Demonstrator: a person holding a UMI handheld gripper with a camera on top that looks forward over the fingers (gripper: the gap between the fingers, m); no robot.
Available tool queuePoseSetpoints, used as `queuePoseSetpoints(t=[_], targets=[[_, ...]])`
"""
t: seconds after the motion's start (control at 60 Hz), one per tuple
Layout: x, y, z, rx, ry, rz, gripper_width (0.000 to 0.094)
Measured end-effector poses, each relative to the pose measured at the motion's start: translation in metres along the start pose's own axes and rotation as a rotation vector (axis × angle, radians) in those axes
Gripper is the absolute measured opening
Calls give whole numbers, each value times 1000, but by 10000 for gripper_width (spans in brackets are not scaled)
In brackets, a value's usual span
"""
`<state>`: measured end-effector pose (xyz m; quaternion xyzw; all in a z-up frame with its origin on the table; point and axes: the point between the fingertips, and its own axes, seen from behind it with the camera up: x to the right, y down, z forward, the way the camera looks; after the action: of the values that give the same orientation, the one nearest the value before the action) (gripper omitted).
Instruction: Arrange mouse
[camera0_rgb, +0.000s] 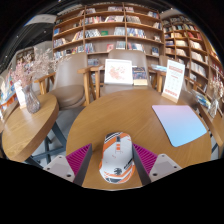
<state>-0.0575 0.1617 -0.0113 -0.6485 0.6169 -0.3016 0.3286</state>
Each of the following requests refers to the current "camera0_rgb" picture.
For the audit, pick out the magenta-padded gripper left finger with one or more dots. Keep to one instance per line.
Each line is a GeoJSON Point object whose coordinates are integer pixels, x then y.
{"type": "Point", "coordinates": [78, 160]}

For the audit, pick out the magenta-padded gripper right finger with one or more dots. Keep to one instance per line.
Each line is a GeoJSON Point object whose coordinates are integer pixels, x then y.
{"type": "Point", "coordinates": [146, 160]}

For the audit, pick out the white orange patterned computer mouse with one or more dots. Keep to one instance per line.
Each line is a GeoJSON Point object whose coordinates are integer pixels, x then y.
{"type": "Point", "coordinates": [116, 156]}

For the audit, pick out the light blue pink mouse pad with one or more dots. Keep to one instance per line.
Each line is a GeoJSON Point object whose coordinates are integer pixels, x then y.
{"type": "Point", "coordinates": [180, 125]}

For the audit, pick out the round wooden side table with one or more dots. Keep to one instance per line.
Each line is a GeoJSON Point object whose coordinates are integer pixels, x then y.
{"type": "Point", "coordinates": [30, 126]}
{"type": "Point", "coordinates": [218, 130]}

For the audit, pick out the glass vase pink dried flowers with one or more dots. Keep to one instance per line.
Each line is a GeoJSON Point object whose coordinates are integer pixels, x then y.
{"type": "Point", "coordinates": [32, 101]}

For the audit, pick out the stack of blue books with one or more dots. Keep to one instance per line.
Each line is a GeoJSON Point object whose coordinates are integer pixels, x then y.
{"type": "Point", "coordinates": [201, 99]}

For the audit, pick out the white sign on wooden stand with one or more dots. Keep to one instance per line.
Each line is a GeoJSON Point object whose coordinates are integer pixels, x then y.
{"type": "Point", "coordinates": [173, 80]}

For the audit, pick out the glass vase beige dried flowers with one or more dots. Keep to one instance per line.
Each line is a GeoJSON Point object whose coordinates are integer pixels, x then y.
{"type": "Point", "coordinates": [213, 108]}

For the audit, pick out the dark cover book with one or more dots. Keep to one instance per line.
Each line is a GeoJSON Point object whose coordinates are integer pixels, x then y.
{"type": "Point", "coordinates": [140, 75]}

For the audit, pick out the taupe wooden-armed armchair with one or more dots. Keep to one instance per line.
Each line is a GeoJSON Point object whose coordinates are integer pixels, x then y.
{"type": "Point", "coordinates": [130, 56]}
{"type": "Point", "coordinates": [70, 73]}
{"type": "Point", "coordinates": [164, 60]}

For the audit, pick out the light blue book stack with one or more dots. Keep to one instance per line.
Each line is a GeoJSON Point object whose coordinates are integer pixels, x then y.
{"type": "Point", "coordinates": [158, 68]}

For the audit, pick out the white framed floral picture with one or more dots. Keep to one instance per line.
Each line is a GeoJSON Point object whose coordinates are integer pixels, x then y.
{"type": "Point", "coordinates": [118, 71]}

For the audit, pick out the distant wooden bookshelf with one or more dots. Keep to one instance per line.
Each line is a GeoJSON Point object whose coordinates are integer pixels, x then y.
{"type": "Point", "coordinates": [25, 55]}

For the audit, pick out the curved wooden bookshelf with books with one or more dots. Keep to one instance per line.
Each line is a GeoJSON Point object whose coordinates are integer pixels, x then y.
{"type": "Point", "coordinates": [190, 46]}

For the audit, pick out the tall wooden bookshelf with books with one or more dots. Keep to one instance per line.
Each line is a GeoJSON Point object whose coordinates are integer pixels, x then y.
{"type": "Point", "coordinates": [106, 33]}

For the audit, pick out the white hanging ceiling panel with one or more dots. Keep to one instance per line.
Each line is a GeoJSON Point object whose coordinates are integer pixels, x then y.
{"type": "Point", "coordinates": [40, 20]}

